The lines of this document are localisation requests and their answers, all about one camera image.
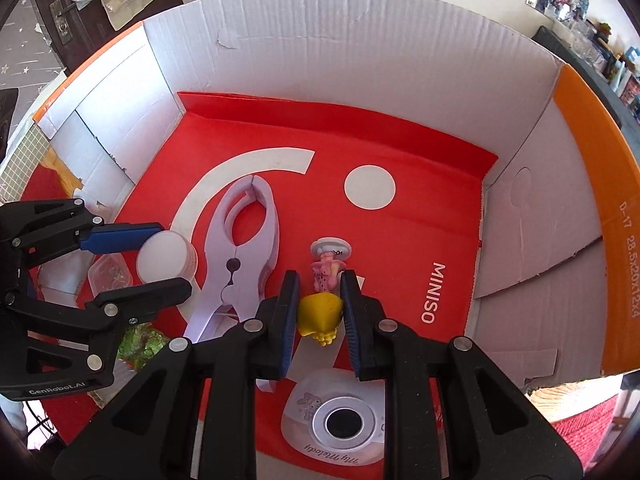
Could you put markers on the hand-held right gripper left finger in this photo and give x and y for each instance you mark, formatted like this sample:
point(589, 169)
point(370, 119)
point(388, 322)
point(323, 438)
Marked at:
point(289, 320)

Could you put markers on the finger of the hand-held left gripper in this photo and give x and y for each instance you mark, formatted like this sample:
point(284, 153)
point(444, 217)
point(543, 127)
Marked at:
point(150, 295)
point(120, 238)

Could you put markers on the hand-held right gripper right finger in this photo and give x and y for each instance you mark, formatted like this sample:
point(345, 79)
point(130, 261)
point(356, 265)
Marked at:
point(350, 320)

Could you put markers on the pink and yellow figure toy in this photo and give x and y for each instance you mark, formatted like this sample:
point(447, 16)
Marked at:
point(322, 315)

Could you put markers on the white round container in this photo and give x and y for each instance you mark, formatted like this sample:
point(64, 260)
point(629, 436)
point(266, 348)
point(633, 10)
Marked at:
point(162, 260)

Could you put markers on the small clear plastic container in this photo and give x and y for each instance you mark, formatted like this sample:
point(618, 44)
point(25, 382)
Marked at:
point(107, 280)

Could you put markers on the green cabbage toy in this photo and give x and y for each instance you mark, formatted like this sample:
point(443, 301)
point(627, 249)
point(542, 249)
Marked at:
point(142, 347)

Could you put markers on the large purple plastic clip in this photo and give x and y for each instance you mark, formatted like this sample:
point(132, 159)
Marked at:
point(250, 260)

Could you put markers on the orange cardboard box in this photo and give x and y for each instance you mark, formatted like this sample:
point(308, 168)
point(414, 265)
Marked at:
point(400, 110)

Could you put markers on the grid cutting mat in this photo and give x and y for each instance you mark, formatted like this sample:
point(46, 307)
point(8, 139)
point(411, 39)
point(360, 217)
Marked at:
point(20, 165)

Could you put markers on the red knitted mat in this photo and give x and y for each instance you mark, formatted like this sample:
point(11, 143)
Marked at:
point(585, 425)

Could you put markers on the side table with clutter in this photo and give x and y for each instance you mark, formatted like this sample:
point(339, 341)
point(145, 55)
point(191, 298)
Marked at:
point(565, 50)

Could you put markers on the row of bottles and jars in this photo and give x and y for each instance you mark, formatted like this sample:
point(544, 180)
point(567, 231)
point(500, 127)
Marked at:
point(615, 65)

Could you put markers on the star print wall sheet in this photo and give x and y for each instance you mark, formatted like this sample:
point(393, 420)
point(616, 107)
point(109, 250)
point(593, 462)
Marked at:
point(25, 45)

